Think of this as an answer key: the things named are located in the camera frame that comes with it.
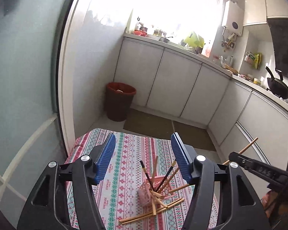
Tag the red bowl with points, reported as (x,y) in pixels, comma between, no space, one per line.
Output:
(139,32)

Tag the dark olive floor mat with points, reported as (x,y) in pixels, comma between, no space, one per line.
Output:
(148,123)

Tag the pink perforated utensil holder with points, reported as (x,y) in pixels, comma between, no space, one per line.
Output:
(145,194)

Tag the patterned striped tablecloth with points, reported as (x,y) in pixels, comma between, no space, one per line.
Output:
(124,172)

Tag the white water heater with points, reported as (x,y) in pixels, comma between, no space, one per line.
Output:
(232,16)

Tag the white upper cabinet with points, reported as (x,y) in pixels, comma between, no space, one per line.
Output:
(266,4)

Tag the black range hood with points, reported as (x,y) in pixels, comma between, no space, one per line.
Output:
(285,48)

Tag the black chopstick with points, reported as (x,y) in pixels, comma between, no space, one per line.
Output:
(145,172)
(169,171)

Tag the yellow-green hanging package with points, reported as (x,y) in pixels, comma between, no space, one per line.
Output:
(256,61)

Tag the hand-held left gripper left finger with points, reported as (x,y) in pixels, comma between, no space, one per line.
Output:
(105,160)

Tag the white kitchen countertop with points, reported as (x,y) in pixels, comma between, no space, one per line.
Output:
(206,61)

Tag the white cabinet with doors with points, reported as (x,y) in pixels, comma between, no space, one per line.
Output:
(170,81)

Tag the light bamboo chopstick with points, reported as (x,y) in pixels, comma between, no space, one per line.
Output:
(248,146)

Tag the brown trash bin red rim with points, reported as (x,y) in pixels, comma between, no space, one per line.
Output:
(118,103)

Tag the wooden cutting board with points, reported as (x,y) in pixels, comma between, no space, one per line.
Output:
(230,69)

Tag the red label bottle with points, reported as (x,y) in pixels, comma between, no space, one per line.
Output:
(206,49)

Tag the black wok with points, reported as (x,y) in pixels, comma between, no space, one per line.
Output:
(278,88)

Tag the pile of wooden chopsticks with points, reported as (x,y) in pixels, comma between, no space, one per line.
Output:
(154,204)

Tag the glass jar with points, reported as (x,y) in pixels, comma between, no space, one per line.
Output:
(226,61)

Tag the yellow lidded container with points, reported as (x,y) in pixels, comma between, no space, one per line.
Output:
(257,81)

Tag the frosted glass sliding door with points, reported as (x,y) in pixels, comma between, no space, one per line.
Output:
(21,76)

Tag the bright window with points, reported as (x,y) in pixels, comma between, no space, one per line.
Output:
(177,9)

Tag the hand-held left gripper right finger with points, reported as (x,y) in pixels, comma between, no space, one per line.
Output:
(181,158)

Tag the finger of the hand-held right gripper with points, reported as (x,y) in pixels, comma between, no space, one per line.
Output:
(259,166)

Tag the yellow-green bag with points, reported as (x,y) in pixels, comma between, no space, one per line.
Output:
(194,40)

